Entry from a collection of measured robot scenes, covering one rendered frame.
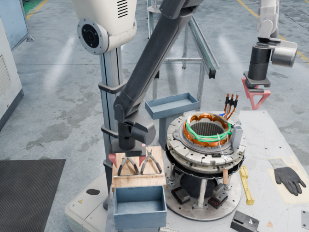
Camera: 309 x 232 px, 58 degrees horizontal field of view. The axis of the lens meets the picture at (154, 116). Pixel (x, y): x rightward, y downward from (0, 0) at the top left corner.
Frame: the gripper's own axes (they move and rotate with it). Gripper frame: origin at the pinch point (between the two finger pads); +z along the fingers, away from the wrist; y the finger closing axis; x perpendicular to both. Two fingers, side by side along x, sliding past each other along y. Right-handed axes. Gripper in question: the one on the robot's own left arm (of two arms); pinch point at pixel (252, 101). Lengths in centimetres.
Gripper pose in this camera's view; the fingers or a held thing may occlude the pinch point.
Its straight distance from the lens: 102.2
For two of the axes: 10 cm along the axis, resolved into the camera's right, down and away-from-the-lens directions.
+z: 0.2, 8.6, 5.1
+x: -10.0, -0.2, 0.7
